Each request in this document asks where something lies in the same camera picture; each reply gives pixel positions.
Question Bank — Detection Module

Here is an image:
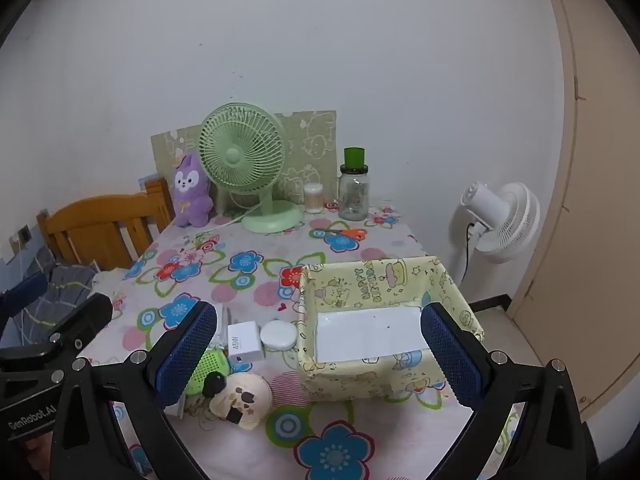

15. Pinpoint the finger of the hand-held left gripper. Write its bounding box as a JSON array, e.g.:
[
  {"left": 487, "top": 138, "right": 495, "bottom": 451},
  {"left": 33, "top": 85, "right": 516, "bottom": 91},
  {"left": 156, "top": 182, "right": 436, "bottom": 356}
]
[
  {"left": 0, "top": 272, "right": 48, "bottom": 321},
  {"left": 0, "top": 292, "right": 113, "bottom": 376}
]

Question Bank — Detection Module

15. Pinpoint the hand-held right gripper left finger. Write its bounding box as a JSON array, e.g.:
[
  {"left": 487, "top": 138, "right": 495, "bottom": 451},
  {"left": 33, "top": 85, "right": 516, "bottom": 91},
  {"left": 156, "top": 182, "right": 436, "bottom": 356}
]
[{"left": 50, "top": 301, "right": 218, "bottom": 480}]

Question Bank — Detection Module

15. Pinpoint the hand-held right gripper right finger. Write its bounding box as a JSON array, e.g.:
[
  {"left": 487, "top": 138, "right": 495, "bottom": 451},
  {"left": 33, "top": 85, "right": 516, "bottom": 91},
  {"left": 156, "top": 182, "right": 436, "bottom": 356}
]
[{"left": 420, "top": 302, "right": 588, "bottom": 480}]

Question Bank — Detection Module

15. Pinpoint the green perforated speaker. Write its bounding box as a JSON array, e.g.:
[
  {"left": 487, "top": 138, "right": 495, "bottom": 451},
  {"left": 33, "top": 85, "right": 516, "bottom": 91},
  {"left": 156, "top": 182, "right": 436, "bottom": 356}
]
[{"left": 185, "top": 347, "right": 232, "bottom": 396}]

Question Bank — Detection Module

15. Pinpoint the small black object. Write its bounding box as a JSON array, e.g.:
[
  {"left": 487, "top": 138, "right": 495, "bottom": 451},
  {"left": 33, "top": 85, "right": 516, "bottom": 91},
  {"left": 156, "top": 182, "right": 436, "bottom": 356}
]
[{"left": 202, "top": 371, "right": 227, "bottom": 397}]

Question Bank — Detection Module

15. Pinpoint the white charger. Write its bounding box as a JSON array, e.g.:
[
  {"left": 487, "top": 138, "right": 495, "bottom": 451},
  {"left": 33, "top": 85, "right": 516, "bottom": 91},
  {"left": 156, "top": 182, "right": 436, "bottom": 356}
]
[{"left": 227, "top": 322, "right": 266, "bottom": 363}]

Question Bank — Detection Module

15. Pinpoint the round cream compact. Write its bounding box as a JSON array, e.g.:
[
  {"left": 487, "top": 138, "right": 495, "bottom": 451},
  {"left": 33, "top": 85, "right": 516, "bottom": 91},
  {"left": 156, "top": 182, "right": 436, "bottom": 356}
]
[{"left": 209, "top": 372, "right": 273, "bottom": 431}]

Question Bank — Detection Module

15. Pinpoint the white round case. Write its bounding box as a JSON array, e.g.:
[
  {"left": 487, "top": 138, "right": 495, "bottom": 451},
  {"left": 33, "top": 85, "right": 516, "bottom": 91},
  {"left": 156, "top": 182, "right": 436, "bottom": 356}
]
[{"left": 260, "top": 319, "right": 297, "bottom": 352}]

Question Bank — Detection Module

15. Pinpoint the yellow cartoon printed box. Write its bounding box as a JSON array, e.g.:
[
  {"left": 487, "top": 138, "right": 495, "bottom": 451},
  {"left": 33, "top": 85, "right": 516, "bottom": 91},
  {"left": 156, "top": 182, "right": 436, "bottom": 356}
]
[{"left": 296, "top": 256, "right": 486, "bottom": 403}]

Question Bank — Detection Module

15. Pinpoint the wooden chair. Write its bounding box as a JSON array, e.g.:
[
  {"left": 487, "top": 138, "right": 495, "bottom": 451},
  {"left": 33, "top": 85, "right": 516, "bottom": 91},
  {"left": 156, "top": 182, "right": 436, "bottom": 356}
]
[{"left": 36, "top": 178, "right": 176, "bottom": 268}]

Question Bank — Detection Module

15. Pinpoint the floral tablecloth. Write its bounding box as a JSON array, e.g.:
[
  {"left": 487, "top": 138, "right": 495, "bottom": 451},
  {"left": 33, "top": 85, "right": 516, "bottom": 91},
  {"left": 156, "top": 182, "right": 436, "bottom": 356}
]
[{"left": 70, "top": 200, "right": 526, "bottom": 480}]

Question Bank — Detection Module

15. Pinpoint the white standing fan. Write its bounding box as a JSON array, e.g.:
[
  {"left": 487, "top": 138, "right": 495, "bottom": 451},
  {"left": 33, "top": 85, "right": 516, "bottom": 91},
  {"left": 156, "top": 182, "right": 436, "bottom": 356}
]
[{"left": 446, "top": 181, "right": 542, "bottom": 306}]

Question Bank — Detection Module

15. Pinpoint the purple plush toy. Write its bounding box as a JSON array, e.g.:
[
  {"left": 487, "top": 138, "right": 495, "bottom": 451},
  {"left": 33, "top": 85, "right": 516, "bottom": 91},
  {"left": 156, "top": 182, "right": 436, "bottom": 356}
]
[{"left": 171, "top": 154, "right": 216, "bottom": 228}]

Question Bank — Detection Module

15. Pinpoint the glass jar with green lid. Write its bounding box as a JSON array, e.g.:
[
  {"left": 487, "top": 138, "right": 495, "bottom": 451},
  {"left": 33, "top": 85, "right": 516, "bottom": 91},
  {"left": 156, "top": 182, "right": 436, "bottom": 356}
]
[{"left": 338, "top": 147, "right": 371, "bottom": 221}]

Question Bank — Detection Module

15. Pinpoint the clear cotton swab container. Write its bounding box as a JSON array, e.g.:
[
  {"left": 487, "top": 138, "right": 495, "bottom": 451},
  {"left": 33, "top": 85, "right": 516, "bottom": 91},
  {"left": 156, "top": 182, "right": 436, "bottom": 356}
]
[{"left": 303, "top": 182, "right": 325, "bottom": 214}]

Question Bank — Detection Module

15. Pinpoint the green desk fan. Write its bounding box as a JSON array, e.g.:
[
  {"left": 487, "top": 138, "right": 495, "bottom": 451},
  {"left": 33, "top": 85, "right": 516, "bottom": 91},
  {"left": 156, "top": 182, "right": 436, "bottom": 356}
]
[{"left": 198, "top": 102, "right": 306, "bottom": 234}]

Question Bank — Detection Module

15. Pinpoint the beige wooden door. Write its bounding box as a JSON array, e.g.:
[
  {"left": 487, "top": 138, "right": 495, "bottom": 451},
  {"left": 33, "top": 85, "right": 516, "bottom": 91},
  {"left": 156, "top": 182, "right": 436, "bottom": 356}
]
[{"left": 507, "top": 0, "right": 640, "bottom": 421}]

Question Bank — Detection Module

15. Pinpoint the cartoon printed cardboard sheet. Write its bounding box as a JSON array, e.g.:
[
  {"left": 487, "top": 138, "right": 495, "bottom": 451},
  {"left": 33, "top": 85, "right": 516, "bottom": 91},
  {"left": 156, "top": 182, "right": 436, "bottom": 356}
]
[{"left": 151, "top": 110, "right": 337, "bottom": 206}]

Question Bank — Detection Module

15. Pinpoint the black power cable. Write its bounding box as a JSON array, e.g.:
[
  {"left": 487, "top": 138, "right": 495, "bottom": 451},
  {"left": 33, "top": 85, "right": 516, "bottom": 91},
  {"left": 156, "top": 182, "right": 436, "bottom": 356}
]
[{"left": 462, "top": 222, "right": 483, "bottom": 286}]

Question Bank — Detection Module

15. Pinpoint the white fan cable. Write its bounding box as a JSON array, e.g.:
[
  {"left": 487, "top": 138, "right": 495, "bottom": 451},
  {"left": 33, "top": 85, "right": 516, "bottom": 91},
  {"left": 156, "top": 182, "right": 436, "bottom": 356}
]
[{"left": 197, "top": 210, "right": 251, "bottom": 236}]

